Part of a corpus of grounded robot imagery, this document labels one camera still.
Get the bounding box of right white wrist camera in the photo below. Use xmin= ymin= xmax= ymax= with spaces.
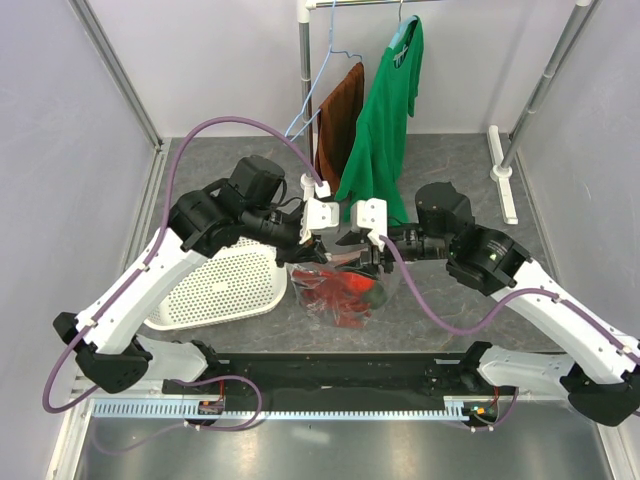
xmin=350 ymin=198 xmax=388 ymax=251

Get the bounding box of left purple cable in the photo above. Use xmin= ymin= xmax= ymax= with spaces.
xmin=41 ymin=116 xmax=326 ymax=415

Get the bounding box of red toy lobster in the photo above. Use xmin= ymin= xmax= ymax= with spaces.
xmin=290 ymin=269 xmax=371 ymax=329

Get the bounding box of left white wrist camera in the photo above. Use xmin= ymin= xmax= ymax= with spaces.
xmin=299 ymin=175 xmax=340 ymax=245

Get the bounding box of blue wire hanger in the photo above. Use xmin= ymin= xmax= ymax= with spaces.
xmin=285 ymin=1 xmax=364 ymax=152

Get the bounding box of metal clothes rack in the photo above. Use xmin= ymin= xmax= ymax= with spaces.
xmin=292 ymin=1 xmax=600 ymax=225

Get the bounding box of brown hanging cloth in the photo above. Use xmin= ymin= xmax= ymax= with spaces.
xmin=315 ymin=62 xmax=365 ymax=193

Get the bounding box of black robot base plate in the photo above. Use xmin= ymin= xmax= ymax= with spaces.
xmin=203 ymin=353 xmax=494 ymax=411

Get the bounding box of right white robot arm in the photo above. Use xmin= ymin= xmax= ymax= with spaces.
xmin=340 ymin=182 xmax=639 ymax=427

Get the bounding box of white perforated plastic basket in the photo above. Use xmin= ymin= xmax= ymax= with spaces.
xmin=144 ymin=238 xmax=287 ymax=331

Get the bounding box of aluminium frame post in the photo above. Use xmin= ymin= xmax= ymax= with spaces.
xmin=68 ymin=0 xmax=163 ymax=150

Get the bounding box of green t-shirt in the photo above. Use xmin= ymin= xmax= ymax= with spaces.
xmin=335 ymin=15 xmax=424 ymax=225

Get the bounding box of light blue clothes hanger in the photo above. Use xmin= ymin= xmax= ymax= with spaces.
xmin=388 ymin=0 xmax=417 ymax=48

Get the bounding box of green toy avocado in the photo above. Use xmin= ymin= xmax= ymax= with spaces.
xmin=362 ymin=283 xmax=388 ymax=310

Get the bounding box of slotted cable duct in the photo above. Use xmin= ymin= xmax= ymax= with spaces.
xmin=91 ymin=398 xmax=480 ymax=421

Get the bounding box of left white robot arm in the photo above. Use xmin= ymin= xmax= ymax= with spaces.
xmin=53 ymin=155 xmax=331 ymax=394

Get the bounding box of red toy tomato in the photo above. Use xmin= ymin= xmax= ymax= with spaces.
xmin=343 ymin=272 xmax=376 ymax=296

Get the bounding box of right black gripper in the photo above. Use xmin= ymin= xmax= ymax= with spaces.
xmin=335 ymin=223 xmax=452 ymax=281

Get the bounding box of clear zip top bag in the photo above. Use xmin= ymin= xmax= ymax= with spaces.
xmin=286 ymin=249 xmax=400 ymax=329

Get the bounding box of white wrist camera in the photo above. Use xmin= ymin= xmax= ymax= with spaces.
xmin=350 ymin=198 xmax=388 ymax=251
xmin=299 ymin=175 xmax=340 ymax=245

